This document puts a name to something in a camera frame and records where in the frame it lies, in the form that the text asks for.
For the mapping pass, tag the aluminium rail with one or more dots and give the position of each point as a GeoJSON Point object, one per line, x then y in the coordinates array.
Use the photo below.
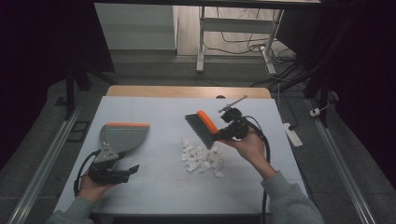
{"type": "Point", "coordinates": [342, 174]}
{"type": "Point", "coordinates": [40, 174]}

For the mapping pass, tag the black table grommet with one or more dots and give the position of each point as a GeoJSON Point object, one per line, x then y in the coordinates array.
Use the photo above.
{"type": "Point", "coordinates": [220, 97]}

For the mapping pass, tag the person's right hand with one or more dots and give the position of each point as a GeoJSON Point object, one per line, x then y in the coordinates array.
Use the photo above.
{"type": "Point", "coordinates": [249, 148]}

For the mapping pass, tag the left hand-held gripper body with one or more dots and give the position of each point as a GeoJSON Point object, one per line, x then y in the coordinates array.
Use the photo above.
{"type": "Point", "coordinates": [106, 175]}

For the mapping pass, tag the dark curtain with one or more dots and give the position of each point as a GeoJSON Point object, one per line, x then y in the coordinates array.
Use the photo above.
{"type": "Point", "coordinates": [31, 46]}
{"type": "Point", "coordinates": [367, 62]}

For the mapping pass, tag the white plug adapter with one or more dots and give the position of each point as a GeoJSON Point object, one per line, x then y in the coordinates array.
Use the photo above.
{"type": "Point", "coordinates": [315, 112]}

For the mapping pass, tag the grey dustpan orange edge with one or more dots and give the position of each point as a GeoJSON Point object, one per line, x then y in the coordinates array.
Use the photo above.
{"type": "Point", "coordinates": [124, 138]}

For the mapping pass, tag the black metal stand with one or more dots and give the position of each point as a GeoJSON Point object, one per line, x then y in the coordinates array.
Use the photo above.
{"type": "Point", "coordinates": [70, 90]}
{"type": "Point", "coordinates": [323, 81]}

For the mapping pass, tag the white table board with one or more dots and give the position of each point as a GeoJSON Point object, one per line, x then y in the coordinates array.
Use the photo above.
{"type": "Point", "coordinates": [155, 186]}

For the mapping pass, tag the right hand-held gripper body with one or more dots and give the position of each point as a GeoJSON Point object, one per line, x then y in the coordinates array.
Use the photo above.
{"type": "Point", "coordinates": [236, 126]}

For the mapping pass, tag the group of white paper scraps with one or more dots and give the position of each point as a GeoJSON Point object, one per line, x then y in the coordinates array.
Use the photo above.
{"type": "Point", "coordinates": [199, 158]}

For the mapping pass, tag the wooden table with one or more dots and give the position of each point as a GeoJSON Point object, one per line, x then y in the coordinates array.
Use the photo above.
{"type": "Point", "coordinates": [186, 92]}

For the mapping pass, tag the orange brush grey bristles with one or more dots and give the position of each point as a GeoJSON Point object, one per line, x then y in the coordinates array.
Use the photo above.
{"type": "Point", "coordinates": [207, 121]}

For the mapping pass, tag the white desk frame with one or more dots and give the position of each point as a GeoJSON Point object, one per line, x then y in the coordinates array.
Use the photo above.
{"type": "Point", "coordinates": [233, 25]}

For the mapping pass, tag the white cabinet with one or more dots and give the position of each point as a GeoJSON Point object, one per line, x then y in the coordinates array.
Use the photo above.
{"type": "Point", "coordinates": [137, 28]}

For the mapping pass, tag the person's left hand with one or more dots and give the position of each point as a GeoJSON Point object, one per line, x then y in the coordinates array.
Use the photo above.
{"type": "Point", "coordinates": [91, 190]}

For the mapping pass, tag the white power strip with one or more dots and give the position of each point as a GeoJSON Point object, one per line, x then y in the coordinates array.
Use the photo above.
{"type": "Point", "coordinates": [292, 134]}

